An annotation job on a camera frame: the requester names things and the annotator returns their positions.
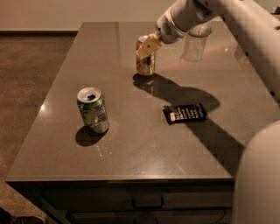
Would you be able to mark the grey cabinet drawer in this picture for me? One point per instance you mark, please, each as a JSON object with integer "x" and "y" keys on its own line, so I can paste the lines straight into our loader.
{"x": 128, "y": 198}

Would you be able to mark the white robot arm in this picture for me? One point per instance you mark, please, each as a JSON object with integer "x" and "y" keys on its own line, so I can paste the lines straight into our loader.
{"x": 257, "y": 181}

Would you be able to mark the orange soda can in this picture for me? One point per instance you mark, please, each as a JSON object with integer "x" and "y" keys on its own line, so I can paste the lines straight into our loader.
{"x": 145, "y": 66}

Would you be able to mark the green soda can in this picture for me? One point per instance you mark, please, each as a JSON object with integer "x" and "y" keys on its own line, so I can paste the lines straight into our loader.
{"x": 93, "y": 111}

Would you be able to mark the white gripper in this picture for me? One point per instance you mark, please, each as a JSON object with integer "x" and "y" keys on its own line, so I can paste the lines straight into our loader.
{"x": 166, "y": 31}

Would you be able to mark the black snack bar wrapper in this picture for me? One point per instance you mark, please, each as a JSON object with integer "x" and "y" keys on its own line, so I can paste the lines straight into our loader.
{"x": 184, "y": 113}

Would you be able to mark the black drawer handle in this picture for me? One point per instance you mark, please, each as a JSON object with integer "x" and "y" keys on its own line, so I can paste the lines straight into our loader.
{"x": 148, "y": 201}

